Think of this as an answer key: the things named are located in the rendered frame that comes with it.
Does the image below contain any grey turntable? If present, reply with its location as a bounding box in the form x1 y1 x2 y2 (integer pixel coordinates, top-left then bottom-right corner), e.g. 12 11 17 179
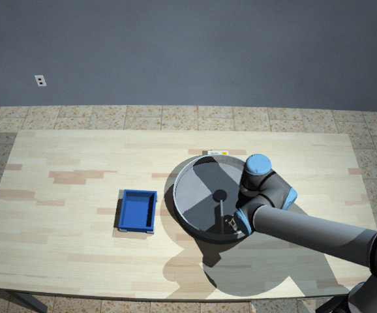
172 153 264 245

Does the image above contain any blue crate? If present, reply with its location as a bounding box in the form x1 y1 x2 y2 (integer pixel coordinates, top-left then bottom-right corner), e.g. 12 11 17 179
115 189 158 233

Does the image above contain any wooden table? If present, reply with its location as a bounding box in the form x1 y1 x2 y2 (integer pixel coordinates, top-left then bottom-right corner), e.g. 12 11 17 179
0 129 377 313

